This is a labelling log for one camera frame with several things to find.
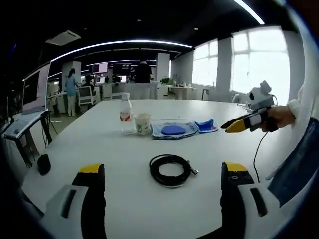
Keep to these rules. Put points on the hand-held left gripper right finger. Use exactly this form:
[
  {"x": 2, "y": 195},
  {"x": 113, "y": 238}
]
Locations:
[{"x": 231, "y": 199}]

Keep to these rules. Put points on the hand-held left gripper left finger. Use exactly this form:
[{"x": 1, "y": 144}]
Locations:
[{"x": 96, "y": 199}]

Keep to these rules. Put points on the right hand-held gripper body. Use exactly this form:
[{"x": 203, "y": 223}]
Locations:
[{"x": 261, "y": 99}]

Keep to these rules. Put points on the blue plastic bag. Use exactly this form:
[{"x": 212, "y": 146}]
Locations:
[{"x": 205, "y": 125}]

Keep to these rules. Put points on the small black pouch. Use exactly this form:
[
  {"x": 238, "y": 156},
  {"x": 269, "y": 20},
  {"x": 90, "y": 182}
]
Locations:
[{"x": 44, "y": 164}]

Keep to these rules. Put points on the clear plastic water bottle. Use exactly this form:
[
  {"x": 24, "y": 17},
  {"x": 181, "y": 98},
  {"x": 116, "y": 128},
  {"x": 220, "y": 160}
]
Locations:
[{"x": 126, "y": 117}]

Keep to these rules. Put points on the patterned paper cup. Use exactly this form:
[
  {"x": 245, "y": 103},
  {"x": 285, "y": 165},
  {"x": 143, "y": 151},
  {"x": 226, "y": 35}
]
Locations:
[{"x": 142, "y": 124}]

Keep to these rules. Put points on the person's right hand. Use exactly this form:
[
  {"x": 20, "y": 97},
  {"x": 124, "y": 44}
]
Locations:
[{"x": 280, "y": 118}]

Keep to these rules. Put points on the large window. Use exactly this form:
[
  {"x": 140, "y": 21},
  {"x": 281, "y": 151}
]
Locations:
[
  {"x": 205, "y": 62},
  {"x": 259, "y": 59}
]

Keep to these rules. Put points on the white table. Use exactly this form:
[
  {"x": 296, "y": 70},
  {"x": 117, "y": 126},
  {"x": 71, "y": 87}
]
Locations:
[{"x": 99, "y": 149}]

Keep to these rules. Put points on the person in white coat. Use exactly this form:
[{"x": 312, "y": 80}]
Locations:
[{"x": 310, "y": 74}]

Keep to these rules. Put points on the white side counter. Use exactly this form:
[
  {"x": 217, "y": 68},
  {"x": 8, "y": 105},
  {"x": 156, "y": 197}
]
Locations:
[{"x": 182, "y": 90}]

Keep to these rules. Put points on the person's blue jeans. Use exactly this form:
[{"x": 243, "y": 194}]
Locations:
[{"x": 299, "y": 161}]

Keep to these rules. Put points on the green potted plant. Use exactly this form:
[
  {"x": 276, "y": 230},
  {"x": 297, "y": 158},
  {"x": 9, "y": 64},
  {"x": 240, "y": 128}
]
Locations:
[{"x": 167, "y": 81}]

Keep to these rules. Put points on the black laptop stand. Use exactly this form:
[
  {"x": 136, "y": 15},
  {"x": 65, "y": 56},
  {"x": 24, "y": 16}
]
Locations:
[{"x": 27, "y": 147}]

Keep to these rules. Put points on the straight ceiling light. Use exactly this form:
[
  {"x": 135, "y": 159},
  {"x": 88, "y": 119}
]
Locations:
[{"x": 249, "y": 11}]

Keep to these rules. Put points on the white office chair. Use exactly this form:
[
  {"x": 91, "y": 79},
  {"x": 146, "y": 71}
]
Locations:
[{"x": 86, "y": 95}]

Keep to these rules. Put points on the open laptop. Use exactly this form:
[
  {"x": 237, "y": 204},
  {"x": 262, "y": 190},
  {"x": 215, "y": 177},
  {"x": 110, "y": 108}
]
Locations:
[{"x": 35, "y": 94}]

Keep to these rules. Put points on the curved ceiling light strip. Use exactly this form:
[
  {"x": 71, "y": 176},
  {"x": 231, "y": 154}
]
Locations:
[{"x": 119, "y": 44}]

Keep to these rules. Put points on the ceiling air vent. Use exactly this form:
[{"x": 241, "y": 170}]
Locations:
[{"x": 63, "y": 37}]

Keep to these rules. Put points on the wall display screen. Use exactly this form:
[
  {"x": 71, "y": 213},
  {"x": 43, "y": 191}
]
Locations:
[{"x": 99, "y": 67}]

